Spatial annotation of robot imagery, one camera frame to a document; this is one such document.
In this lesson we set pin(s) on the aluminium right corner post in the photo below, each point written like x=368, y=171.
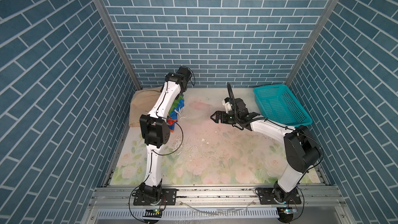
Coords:
x=320, y=24

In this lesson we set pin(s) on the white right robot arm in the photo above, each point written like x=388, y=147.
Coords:
x=302, y=151

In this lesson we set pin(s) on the teal plastic laundry basket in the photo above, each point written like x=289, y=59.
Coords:
x=278, y=103

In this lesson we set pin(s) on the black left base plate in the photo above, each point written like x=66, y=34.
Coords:
x=167, y=196

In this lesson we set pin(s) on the right controller board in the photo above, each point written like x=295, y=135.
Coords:
x=286, y=214

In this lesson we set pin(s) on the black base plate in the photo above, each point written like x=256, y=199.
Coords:
x=167, y=196
x=269, y=196

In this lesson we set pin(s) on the controller board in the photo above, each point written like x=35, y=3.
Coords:
x=286, y=214
x=152, y=216

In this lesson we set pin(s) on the left controller board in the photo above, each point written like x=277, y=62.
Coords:
x=152, y=216

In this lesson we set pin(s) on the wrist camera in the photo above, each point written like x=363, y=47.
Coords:
x=186, y=72
x=234, y=104

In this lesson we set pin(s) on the aluminium front rail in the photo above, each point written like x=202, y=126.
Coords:
x=321, y=204

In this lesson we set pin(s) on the beige shorts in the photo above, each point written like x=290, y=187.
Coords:
x=142, y=103

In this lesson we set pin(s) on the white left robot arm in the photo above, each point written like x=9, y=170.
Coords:
x=155, y=129

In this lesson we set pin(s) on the aluminium left corner post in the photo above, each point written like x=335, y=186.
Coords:
x=103, y=13

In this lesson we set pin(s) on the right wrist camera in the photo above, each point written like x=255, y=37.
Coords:
x=234, y=104

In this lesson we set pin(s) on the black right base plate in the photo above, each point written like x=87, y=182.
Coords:
x=269, y=196

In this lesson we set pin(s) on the aluminium corner post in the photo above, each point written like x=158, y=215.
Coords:
x=103, y=13
x=320, y=24

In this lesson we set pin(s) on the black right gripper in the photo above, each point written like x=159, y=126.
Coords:
x=218, y=112

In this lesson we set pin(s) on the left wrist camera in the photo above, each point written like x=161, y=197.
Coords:
x=186, y=72

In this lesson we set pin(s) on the red shorts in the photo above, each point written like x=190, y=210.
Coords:
x=174, y=112

